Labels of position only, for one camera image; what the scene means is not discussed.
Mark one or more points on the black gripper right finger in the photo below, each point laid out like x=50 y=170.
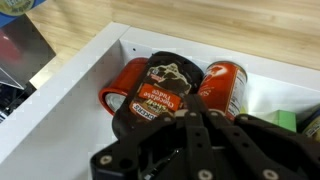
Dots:
x=246 y=146

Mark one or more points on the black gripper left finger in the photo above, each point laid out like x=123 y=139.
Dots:
x=196 y=146

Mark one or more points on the red soup can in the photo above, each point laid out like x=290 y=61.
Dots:
x=220 y=86

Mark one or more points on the blue labelled tin can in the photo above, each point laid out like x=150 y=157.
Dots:
x=313 y=128

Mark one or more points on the green box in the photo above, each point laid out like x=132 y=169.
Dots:
x=286 y=120

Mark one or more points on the chocolate fudge syrup bottle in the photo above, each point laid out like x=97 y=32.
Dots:
x=160 y=80

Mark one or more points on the dark red sauce bottle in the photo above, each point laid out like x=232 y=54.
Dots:
x=128 y=76

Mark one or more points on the white shelf cabinet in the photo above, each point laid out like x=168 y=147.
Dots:
x=66 y=116

